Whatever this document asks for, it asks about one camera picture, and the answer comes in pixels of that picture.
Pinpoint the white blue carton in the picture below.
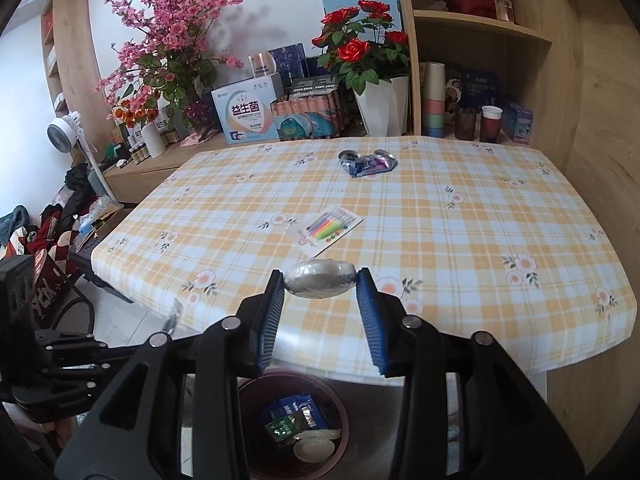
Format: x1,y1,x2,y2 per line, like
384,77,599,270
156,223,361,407
210,80,281,145

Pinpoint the red paper cup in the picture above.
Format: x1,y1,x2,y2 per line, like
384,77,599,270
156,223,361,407
480,105,502,143

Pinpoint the pile of clothes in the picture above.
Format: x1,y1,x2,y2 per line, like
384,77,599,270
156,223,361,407
0,165,101,281

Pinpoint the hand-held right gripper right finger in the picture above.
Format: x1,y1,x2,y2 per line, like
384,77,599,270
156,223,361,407
354,266,601,480

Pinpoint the peach shrink-wrapped pack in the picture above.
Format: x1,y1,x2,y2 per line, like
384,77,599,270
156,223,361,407
270,92,341,142

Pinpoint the dark blue patterned box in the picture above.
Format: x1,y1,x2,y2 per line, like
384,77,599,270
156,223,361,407
268,44,307,86

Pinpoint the row of small brown bottles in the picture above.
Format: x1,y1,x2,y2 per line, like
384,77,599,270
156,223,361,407
120,135,151,163

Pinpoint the silver box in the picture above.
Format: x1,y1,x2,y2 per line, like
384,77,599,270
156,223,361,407
249,52,278,78

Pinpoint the small light blue box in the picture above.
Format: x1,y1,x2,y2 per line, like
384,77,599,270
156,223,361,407
501,100,535,147

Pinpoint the blue coffee box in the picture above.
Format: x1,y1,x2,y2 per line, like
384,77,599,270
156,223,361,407
259,394,323,433

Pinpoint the black printed box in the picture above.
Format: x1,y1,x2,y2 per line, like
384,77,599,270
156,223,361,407
290,75,337,98

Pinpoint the purple foil wrapper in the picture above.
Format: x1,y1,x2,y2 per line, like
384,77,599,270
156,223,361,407
337,149,398,179

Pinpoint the tall wooden bookshelf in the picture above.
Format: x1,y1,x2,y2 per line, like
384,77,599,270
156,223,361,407
40,0,96,116

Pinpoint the large light blue box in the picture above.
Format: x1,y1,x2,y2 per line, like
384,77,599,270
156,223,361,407
321,0,403,28

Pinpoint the green packet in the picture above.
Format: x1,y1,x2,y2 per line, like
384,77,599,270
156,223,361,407
266,416,301,443

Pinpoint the stack of pastel cups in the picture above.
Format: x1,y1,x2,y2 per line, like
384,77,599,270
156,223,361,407
420,61,446,137

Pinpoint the low wooden cabinet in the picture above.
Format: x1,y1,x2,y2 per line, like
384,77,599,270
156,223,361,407
102,132,281,206

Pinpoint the red rose plant white pot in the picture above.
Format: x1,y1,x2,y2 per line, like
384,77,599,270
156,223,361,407
311,0,411,137

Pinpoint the orange checked floral tablecloth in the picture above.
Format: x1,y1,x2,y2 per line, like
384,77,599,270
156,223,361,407
91,135,640,376

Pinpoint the person's left hand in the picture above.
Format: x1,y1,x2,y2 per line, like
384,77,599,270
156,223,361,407
10,410,76,453

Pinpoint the dark blue gift box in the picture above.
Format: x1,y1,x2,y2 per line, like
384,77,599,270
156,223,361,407
445,62,501,111

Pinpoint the orange flowers tall white vase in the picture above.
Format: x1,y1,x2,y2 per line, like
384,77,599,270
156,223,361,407
112,97,166,159

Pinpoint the white desk fan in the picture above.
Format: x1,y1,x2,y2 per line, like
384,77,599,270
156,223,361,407
46,111,108,196

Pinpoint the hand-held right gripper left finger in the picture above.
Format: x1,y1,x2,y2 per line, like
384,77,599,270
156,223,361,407
55,269,287,480

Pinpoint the brown plastic waste bin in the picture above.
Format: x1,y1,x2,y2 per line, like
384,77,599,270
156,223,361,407
236,371,351,480

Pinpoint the cardboard box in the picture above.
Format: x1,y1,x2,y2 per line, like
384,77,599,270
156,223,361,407
72,210,123,253

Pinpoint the pink blossom arrangement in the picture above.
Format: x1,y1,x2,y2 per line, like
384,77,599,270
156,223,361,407
95,0,246,147

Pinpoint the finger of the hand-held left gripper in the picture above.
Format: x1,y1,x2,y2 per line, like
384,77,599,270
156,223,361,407
34,329,156,361
12,360,126,421

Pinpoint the silver oval packet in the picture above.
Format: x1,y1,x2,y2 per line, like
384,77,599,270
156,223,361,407
284,258,357,301

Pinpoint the wooden shelf unit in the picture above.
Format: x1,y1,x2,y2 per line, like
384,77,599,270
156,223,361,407
392,0,586,171

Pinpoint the brown translucent cup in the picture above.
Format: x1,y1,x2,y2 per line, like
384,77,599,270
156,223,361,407
454,107,478,141

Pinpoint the card of colourful brushes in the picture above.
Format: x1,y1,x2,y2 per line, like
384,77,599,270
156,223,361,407
292,206,363,255

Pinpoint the black stool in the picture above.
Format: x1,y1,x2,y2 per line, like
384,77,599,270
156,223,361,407
65,240,136,306

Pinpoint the white green paper cup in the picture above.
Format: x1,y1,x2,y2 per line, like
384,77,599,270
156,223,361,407
292,427,342,463

